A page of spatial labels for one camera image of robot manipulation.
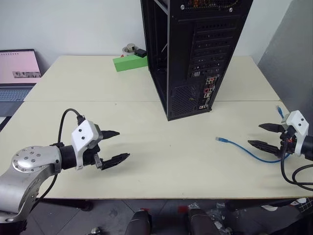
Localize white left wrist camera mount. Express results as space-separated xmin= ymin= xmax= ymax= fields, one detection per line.
xmin=71 ymin=120 xmax=101 ymax=171

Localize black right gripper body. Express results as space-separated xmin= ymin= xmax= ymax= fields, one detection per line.
xmin=277 ymin=122 xmax=297 ymax=158

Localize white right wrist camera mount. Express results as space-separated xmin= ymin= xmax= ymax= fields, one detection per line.
xmin=284 ymin=110 xmax=309 ymax=157

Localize dark rounded shape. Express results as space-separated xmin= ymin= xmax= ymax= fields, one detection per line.
xmin=124 ymin=210 xmax=153 ymax=235
xmin=187 ymin=208 xmax=219 ymax=235

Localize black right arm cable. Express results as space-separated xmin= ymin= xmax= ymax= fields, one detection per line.
xmin=280 ymin=144 xmax=313 ymax=192

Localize clear plastic bag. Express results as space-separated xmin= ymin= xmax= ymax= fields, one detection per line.
xmin=206 ymin=201 xmax=227 ymax=230

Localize black computer tower case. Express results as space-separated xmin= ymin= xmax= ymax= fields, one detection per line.
xmin=140 ymin=0 xmax=254 ymax=121

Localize white tape roll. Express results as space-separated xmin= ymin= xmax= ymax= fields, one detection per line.
xmin=122 ymin=43 xmax=140 ymax=57

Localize open laptop computer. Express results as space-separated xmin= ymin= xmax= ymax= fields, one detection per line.
xmin=0 ymin=48 xmax=44 ymax=117

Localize green rectangular box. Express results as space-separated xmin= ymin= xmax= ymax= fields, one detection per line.
xmin=112 ymin=54 xmax=149 ymax=72

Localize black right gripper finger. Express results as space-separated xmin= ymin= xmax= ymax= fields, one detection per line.
xmin=247 ymin=140 xmax=281 ymax=155
xmin=258 ymin=123 xmax=283 ymax=133

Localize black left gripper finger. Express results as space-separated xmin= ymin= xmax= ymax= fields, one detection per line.
xmin=101 ymin=130 xmax=121 ymax=141
xmin=101 ymin=152 xmax=131 ymax=171

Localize blue ethernet cable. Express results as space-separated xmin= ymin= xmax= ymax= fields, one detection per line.
xmin=215 ymin=105 xmax=291 ymax=164

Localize black table leg caster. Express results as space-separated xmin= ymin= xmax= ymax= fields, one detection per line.
xmin=80 ymin=200 xmax=94 ymax=212

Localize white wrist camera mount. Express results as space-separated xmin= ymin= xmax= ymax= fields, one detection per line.
xmin=284 ymin=110 xmax=309 ymax=157
xmin=71 ymin=120 xmax=101 ymax=171

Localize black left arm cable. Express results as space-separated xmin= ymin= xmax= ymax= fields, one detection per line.
xmin=34 ymin=108 xmax=86 ymax=204

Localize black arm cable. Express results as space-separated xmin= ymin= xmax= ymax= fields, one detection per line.
xmin=34 ymin=108 xmax=86 ymax=204
xmin=280 ymin=144 xmax=313 ymax=192

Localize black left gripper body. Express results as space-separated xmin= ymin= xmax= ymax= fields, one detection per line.
xmin=82 ymin=124 xmax=104 ymax=170

